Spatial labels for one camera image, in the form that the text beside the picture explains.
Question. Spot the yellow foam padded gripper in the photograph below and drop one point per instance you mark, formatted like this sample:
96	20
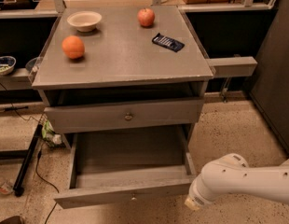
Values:
199	197

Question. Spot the grey drawer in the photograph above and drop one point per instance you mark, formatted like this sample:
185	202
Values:
111	116
128	165

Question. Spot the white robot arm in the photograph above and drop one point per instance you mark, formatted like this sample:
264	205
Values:
231	174

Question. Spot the grey top drawer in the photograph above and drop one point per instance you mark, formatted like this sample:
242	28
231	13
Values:
111	116

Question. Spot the grey wooden drawer cabinet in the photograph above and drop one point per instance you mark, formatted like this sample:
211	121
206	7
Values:
122	64

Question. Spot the grey side shelf bar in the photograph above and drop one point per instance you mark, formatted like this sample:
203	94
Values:
233	66

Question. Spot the green white crumpled bag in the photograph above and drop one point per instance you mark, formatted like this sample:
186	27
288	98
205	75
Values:
52	139

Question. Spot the dark blue snack packet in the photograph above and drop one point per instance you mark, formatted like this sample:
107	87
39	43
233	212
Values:
167	42

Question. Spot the black metal stand leg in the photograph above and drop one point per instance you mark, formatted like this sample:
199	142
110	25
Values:
18	188

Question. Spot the crumpled plastic wrapper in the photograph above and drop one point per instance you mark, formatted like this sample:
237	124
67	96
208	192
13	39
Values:
5	186

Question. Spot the red apple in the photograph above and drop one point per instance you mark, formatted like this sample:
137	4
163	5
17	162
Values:
146	17

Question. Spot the orange fruit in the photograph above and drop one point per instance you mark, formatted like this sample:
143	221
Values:
73	47

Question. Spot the small clear bowl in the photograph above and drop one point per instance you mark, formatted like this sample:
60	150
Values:
33	64

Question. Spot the white empty bowl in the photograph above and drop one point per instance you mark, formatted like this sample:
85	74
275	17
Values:
84	21

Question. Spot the blue patterned bowl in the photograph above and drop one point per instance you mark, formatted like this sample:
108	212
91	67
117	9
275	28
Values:
7	64

